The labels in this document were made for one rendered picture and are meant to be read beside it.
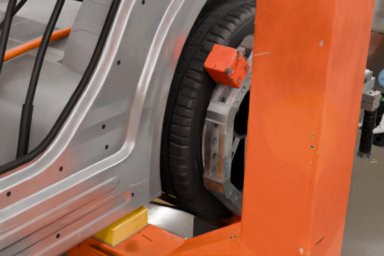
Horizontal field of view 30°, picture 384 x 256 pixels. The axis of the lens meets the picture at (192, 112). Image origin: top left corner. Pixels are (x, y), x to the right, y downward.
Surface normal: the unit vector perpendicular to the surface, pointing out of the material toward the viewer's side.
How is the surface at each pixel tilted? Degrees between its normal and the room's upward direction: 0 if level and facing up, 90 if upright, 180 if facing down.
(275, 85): 90
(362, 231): 0
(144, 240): 0
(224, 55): 45
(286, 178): 90
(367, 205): 0
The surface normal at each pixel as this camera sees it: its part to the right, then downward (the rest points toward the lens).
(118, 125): 0.80, 0.26
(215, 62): -0.40, -0.44
